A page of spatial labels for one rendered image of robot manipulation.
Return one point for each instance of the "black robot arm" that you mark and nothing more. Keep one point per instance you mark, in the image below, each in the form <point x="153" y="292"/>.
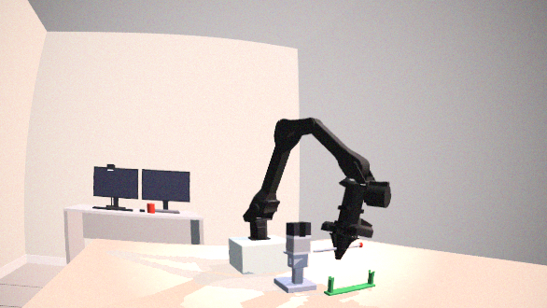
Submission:
<point x="287" y="134"/>

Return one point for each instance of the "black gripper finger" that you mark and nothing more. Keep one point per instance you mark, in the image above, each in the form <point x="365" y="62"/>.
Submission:
<point x="343" y="242"/>
<point x="334" y="239"/>

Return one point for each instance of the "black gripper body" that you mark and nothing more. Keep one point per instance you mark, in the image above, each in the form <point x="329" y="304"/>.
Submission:
<point x="347" y="223"/>

